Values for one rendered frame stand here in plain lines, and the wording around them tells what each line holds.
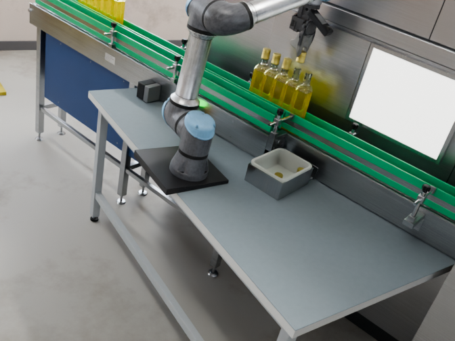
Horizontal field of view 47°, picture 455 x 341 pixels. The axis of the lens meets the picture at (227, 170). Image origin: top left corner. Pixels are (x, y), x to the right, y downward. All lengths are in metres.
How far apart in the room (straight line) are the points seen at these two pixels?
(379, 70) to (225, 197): 0.80
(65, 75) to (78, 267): 1.17
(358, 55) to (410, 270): 0.87
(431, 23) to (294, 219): 0.88
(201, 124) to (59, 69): 1.56
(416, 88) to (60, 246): 1.83
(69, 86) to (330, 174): 1.71
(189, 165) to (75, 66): 1.38
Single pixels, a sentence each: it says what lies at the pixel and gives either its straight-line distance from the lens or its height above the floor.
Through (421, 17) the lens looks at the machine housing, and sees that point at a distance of 2.17.
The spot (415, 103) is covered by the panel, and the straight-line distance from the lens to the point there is 2.18.
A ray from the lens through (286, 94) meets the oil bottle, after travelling 2.27.
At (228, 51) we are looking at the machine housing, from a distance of 2.67.
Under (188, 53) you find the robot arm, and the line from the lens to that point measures 1.95.
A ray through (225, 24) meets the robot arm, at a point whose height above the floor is 1.36.
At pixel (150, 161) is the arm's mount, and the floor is 0.78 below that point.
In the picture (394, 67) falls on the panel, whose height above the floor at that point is 1.26.
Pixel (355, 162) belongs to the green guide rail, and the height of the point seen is 0.90.
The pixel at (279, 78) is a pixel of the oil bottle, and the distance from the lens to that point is 2.28.
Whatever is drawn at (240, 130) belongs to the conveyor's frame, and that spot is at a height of 0.83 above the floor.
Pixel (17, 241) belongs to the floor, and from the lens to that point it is 2.85.
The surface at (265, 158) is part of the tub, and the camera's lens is 2.15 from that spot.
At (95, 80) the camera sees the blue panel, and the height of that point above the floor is 0.64.
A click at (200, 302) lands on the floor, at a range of 2.61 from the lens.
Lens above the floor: 1.84
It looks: 30 degrees down
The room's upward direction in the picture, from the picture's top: 13 degrees clockwise
